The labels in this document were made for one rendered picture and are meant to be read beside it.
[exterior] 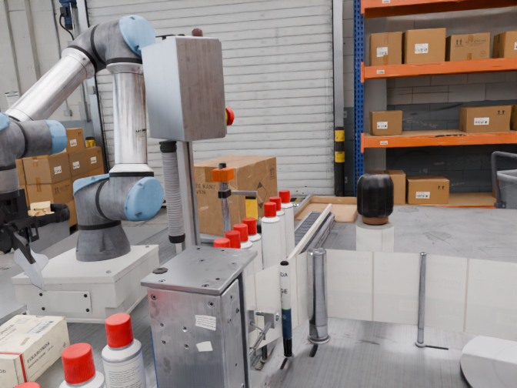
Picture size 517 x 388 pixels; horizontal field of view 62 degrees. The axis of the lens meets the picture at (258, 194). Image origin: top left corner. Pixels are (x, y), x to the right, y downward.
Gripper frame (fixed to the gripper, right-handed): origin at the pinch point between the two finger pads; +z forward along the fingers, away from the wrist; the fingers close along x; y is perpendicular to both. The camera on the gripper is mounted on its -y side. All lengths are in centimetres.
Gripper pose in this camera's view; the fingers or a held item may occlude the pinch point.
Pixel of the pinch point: (7, 290)
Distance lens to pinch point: 102.9
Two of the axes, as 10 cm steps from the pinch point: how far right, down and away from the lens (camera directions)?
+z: 0.5, 9.8, 1.9
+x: -9.9, 0.2, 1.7
